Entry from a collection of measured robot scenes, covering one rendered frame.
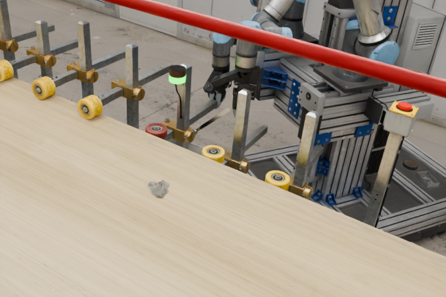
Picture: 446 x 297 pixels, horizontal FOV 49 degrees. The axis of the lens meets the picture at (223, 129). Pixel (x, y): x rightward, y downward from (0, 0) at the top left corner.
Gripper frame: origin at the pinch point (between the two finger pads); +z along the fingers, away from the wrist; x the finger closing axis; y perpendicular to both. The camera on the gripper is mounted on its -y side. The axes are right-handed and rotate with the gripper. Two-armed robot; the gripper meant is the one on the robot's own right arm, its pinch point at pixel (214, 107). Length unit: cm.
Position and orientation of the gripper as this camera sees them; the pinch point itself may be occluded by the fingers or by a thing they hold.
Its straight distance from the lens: 215.6
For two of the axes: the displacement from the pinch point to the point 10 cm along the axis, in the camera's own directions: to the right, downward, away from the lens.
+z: -0.7, 8.5, 5.2
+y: 5.2, -4.2, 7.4
